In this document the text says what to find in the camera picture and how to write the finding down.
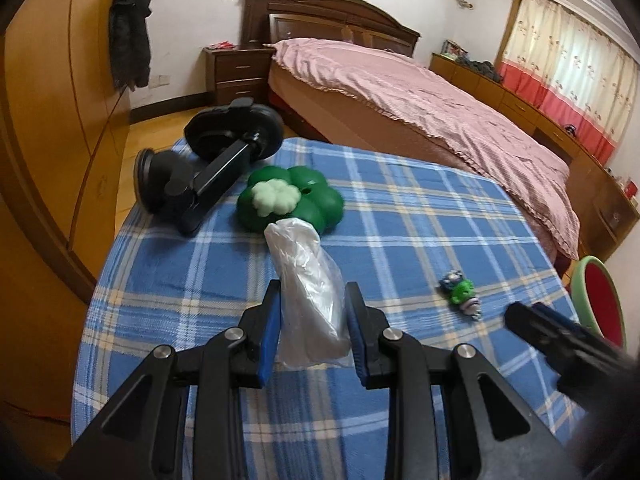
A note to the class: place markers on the blue plaid tablecloth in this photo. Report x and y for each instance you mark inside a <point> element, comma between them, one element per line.
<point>400,220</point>

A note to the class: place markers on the dark wooden bed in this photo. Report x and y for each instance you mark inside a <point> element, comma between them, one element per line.
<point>310,15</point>

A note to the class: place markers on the white wall socket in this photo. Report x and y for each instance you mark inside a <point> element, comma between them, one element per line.
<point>160,80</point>

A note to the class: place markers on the green and red basin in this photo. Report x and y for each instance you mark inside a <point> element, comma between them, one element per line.
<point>605,305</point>

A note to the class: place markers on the black phone holder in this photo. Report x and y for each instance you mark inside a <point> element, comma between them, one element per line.
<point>215,170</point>

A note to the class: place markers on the clear plastic bag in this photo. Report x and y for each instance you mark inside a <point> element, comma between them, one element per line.
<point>305,300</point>

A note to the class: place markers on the wooden wardrobe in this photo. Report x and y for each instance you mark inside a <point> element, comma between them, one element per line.
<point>50,110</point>

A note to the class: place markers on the dark cloth pile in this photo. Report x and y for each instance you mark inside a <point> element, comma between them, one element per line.
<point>480,69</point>

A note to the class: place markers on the cream and red curtain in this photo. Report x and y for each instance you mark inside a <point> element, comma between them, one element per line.
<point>560,60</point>

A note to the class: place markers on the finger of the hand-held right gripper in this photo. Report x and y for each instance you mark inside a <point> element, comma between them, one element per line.
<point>530,322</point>
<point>555,316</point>

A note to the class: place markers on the black hanging jacket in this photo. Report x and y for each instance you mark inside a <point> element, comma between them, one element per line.
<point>130,30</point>

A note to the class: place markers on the small green toy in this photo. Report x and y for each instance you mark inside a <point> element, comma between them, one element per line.
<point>460,292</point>

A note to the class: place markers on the small dark item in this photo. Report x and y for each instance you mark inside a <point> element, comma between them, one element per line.
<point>571,129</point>

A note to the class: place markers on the green flower-shaped toy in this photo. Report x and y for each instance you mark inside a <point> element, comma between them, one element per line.
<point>310,200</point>

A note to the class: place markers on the dark wooden nightstand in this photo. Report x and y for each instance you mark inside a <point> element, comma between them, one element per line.
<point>240,80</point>

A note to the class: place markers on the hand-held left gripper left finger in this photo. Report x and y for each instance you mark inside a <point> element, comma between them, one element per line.
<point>269,340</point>

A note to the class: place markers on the small red packet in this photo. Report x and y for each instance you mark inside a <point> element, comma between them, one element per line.
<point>222,45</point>

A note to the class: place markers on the colourful box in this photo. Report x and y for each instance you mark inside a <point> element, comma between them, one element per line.
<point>455,50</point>

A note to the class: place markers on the pink striped blanket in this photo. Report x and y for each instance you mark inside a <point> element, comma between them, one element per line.
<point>425,95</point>

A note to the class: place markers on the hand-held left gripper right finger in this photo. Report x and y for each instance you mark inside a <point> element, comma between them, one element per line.
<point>357,345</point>

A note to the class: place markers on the long wooden cabinet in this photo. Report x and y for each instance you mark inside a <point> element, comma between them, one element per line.
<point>520,105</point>

